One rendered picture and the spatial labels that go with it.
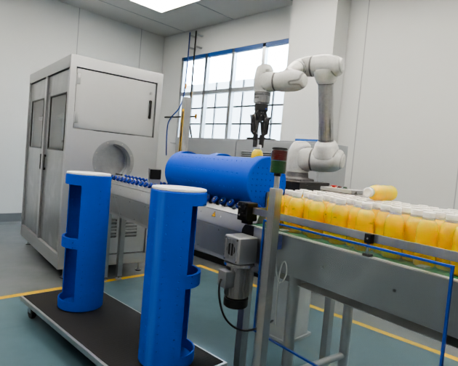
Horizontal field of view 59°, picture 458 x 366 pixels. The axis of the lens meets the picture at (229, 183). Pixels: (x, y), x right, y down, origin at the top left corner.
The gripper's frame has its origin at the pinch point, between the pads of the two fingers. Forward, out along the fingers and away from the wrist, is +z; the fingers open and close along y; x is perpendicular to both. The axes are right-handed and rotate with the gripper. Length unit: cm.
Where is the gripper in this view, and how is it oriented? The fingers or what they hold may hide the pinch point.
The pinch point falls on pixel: (258, 141)
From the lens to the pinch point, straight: 225.9
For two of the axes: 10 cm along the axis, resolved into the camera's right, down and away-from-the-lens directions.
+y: -7.9, -0.3, -6.1
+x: 6.1, 0.8, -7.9
